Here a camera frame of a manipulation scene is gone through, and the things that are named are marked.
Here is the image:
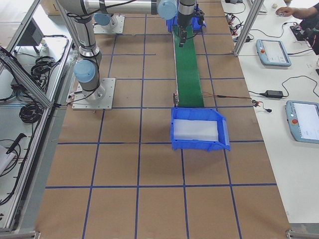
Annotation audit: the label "red black conveyor wires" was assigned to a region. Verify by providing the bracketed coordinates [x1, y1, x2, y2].
[202, 91, 272, 113]

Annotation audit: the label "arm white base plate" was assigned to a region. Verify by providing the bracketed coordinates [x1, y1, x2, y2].
[93, 14, 125, 35]
[72, 78, 116, 110]

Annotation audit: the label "coiled black cables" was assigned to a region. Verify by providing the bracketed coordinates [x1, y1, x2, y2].
[30, 56, 62, 87]

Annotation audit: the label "black control box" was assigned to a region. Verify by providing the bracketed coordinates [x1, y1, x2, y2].
[17, 18, 44, 54]

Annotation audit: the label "teach pendant bin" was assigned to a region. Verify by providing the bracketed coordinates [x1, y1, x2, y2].
[256, 39, 291, 67]
[285, 100, 319, 144]

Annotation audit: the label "blue bin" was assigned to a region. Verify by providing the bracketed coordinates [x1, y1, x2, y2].
[166, 7, 206, 32]
[170, 108, 231, 151]

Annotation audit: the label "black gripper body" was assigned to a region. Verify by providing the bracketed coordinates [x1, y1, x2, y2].
[178, 24, 188, 38]

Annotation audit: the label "blue bin left side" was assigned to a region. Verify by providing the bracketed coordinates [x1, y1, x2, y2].
[166, 7, 206, 32]

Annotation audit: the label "black power adapter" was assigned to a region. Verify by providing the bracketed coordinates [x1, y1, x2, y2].
[265, 90, 284, 99]

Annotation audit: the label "green conveyor belt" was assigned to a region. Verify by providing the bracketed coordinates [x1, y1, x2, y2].
[172, 25, 204, 108]

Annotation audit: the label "person's hand on desk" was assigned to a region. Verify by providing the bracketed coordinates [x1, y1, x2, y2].
[276, 7, 295, 17]

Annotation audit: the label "aluminium frame post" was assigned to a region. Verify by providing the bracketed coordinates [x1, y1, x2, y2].
[233, 0, 264, 56]

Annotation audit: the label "blue bin right side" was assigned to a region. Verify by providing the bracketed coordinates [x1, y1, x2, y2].
[170, 108, 231, 151]

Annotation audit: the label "teach pendant near left bin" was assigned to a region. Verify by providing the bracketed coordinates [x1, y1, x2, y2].
[256, 39, 291, 67]

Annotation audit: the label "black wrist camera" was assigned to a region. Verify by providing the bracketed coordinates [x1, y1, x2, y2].
[195, 10, 205, 26]

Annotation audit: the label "white foam pad right bin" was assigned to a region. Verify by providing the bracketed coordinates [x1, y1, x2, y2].
[173, 119, 218, 141]

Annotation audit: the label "teach pendant near right bin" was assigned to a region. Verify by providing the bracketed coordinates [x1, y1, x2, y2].
[285, 100, 319, 144]

